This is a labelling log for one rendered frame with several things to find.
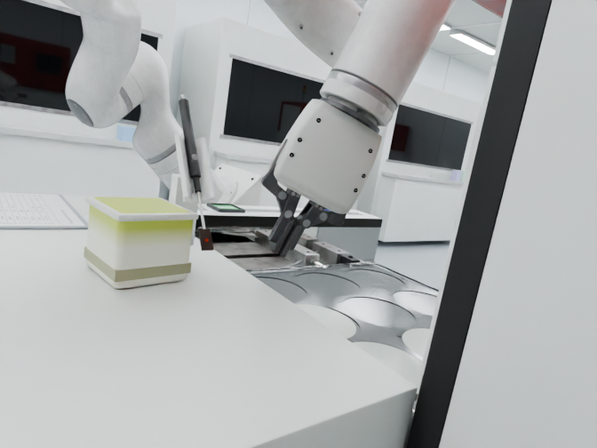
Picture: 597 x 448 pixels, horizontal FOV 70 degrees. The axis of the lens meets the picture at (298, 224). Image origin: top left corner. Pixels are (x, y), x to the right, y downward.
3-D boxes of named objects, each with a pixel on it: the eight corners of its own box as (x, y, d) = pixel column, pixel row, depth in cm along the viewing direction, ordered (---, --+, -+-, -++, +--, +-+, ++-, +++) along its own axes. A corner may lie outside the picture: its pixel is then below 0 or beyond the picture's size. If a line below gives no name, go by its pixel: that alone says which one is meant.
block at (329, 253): (347, 266, 86) (350, 252, 86) (335, 267, 84) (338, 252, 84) (322, 253, 93) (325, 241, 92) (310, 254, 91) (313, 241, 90)
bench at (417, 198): (464, 245, 616) (497, 104, 578) (379, 249, 507) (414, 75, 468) (405, 227, 699) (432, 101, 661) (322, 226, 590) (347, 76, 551)
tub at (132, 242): (192, 282, 41) (200, 212, 39) (112, 293, 35) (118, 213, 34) (155, 258, 46) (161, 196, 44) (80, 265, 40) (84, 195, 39)
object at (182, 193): (210, 254, 50) (224, 140, 48) (178, 255, 48) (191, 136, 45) (189, 240, 55) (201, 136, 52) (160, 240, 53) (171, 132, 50)
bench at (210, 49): (355, 250, 482) (390, 66, 444) (209, 256, 373) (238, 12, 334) (298, 226, 566) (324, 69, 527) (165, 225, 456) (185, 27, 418)
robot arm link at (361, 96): (382, 112, 52) (370, 134, 53) (321, 75, 50) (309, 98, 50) (413, 110, 44) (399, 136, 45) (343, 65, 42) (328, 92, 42)
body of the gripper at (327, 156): (378, 130, 52) (333, 210, 54) (306, 86, 50) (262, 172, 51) (404, 131, 45) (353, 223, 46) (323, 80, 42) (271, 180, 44)
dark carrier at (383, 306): (561, 352, 57) (561, 348, 56) (387, 424, 36) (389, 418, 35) (373, 268, 83) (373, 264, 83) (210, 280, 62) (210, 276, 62)
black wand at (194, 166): (175, 97, 52) (179, 91, 51) (186, 99, 53) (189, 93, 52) (199, 252, 46) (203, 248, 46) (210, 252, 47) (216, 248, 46)
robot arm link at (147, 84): (138, 163, 108) (66, 80, 94) (187, 118, 116) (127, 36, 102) (160, 164, 99) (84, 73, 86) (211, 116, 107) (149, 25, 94)
